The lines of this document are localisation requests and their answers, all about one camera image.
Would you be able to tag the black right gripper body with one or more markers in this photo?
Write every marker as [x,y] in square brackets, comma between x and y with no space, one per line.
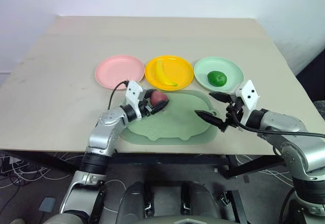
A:
[232,109]

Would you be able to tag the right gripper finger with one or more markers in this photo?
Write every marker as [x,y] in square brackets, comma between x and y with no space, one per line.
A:
[220,96]
[209,117]

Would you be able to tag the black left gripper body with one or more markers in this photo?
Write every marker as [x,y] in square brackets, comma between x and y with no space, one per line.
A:
[144,106]

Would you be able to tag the red round fruit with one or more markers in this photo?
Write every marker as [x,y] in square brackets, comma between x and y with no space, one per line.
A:
[158,97]

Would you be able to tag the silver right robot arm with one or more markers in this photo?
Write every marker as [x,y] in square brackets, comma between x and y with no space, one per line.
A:
[292,137]

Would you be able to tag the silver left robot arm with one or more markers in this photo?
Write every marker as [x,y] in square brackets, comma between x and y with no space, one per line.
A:
[101,137]

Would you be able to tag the light green plate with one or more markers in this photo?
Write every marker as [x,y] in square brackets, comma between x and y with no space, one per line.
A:
[215,64]

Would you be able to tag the yellow plate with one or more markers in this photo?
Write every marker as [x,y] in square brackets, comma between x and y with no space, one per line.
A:
[177,69]

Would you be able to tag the pink plate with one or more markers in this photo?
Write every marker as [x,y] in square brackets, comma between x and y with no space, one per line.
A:
[119,69]

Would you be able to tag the dark green round fruit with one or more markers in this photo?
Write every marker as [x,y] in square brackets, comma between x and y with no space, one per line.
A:
[216,78]

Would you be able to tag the light green tray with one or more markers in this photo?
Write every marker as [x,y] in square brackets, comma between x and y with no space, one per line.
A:
[177,117]

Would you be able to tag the yellow toy banana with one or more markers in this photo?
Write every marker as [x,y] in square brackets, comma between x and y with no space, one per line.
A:
[160,72]

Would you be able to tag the dark rounded robot torso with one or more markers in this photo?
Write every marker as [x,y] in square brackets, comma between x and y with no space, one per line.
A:
[167,201]

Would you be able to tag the grey floor pedal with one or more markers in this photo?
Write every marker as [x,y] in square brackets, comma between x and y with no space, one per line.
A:
[47,204]

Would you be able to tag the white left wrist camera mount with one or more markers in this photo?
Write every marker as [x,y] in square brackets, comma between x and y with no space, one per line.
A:
[133,93]

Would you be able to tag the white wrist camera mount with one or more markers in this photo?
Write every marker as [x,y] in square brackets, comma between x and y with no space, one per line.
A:
[133,93]
[248,97]

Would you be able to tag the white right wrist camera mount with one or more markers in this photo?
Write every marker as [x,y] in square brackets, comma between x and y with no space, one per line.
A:
[248,97]

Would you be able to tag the black table frame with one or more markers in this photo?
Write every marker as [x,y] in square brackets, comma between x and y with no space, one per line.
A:
[152,159]

